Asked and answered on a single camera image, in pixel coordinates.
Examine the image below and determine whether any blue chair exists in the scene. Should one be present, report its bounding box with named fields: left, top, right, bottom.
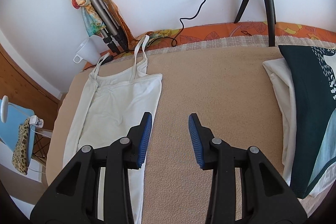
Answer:
left=0, top=99, right=53, bottom=169

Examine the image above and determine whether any orange patterned scarf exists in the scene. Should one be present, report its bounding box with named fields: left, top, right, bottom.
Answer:
left=70, top=0, right=139, bottom=53

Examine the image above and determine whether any white mug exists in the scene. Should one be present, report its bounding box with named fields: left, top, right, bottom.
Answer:
left=73, top=38, right=101, bottom=65

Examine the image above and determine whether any beige blanket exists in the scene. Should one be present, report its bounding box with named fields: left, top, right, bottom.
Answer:
left=46, top=44, right=285, bottom=223

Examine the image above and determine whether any orange floral bedsheet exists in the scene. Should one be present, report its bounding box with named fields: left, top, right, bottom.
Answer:
left=83, top=21, right=336, bottom=71

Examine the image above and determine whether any leopard print cloth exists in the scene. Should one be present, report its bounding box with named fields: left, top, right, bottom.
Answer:
left=11, top=118, right=30, bottom=175

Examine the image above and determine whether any white camisole top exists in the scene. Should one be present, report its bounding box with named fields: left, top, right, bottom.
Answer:
left=62, top=35, right=164, bottom=224

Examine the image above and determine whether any white clip desk lamp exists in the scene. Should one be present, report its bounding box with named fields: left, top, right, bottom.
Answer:
left=1, top=96, right=44, bottom=128

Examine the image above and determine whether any white folded garment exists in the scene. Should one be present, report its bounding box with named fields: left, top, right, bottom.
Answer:
left=262, top=58, right=335, bottom=198

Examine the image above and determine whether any silver folded tripod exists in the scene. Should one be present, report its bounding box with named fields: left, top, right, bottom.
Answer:
left=89, top=0, right=129, bottom=54

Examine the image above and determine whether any dark teal printed shirt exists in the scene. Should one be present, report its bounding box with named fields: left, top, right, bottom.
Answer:
left=279, top=46, right=335, bottom=199

